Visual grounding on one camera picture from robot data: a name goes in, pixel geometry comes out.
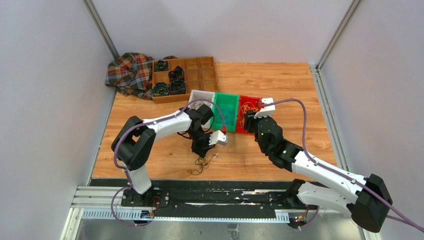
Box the aluminium frame rail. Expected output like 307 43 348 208
59 185 382 240

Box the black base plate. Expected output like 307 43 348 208
120 179 316 219

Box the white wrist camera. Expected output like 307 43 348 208
208 130 229 146
254 97 276 119

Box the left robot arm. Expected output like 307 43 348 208
111 104 215 207

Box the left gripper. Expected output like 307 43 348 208
188 128 217 159

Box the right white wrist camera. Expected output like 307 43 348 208
254 97 276 119

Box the rolled dark belt middle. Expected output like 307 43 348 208
168 65 185 83

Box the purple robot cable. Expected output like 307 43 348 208
110 98 228 228
257 98 424 233

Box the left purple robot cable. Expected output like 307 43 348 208
110 98 228 228

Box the rolled dark patterned belt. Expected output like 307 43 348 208
168 79 186 95

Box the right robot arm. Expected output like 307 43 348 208
243 110 393 233

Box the white plastic bin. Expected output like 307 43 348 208
188 89 216 110

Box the red plastic bin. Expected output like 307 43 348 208
235 95 261 134

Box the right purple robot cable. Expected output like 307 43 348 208
257 98 424 233

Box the green plastic bin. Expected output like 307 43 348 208
211 92 240 132

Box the wooden compartment tray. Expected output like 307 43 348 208
152 56 220 104

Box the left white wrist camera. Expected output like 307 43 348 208
208 130 229 146

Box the rolled green-black belt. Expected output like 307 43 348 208
152 82 170 97

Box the rolled dark belt top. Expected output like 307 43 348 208
154 59 169 72

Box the yellow cable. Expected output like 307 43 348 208
239 101 259 128
240 102 261 115
239 105 253 130

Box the plaid cloth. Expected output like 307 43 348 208
104 52 178 101

